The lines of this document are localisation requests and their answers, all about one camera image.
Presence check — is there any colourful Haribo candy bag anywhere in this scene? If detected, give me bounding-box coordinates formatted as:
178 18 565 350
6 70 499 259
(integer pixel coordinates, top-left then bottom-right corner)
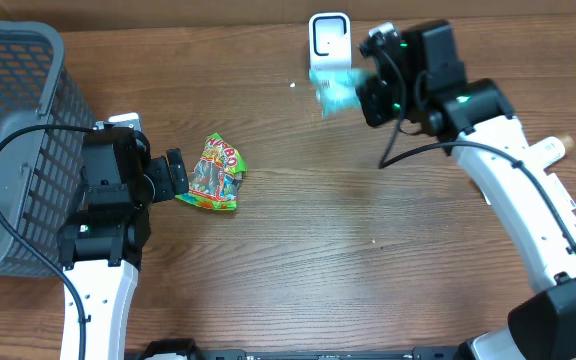
176 133 248 211

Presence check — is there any teal tissue packet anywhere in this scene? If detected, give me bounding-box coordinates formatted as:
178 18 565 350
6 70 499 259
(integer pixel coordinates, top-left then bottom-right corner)
309 68 374 117

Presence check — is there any white tube with gold cap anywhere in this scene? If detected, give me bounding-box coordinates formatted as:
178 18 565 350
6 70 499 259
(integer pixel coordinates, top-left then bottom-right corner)
530 134 575 169

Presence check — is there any white Hansaplast plaster box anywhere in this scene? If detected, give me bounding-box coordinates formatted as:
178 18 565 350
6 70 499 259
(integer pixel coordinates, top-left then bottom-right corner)
546 173 576 211

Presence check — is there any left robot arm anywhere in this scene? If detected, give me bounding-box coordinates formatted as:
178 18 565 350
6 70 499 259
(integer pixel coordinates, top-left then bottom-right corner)
57 124 188 359

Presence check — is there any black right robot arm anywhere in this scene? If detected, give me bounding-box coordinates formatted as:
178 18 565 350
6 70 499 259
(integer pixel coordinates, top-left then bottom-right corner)
357 20 576 359

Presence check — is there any white barcode scanner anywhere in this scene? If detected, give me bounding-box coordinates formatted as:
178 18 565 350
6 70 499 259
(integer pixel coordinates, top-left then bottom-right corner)
308 12 352 70

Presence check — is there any grey plastic shopping basket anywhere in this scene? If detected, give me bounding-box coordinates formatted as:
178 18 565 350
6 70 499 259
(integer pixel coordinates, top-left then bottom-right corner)
0 21 96 277

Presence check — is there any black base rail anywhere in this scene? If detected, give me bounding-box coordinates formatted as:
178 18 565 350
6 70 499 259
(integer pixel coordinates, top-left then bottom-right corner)
124 338 460 360

